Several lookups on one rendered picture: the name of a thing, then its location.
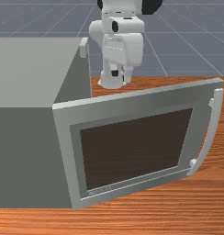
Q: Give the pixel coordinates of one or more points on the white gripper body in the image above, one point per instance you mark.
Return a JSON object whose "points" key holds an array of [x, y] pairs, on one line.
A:
{"points": [[124, 46]]}

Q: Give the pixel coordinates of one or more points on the grey microwave oven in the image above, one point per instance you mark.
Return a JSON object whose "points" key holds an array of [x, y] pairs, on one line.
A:
{"points": [[28, 147]]}

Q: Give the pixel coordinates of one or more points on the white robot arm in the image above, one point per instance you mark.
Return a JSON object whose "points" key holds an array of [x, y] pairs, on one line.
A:
{"points": [[96, 32]]}

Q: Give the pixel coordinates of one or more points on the grey microwave door with window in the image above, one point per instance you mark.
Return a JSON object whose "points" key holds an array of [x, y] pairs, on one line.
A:
{"points": [[132, 147]]}

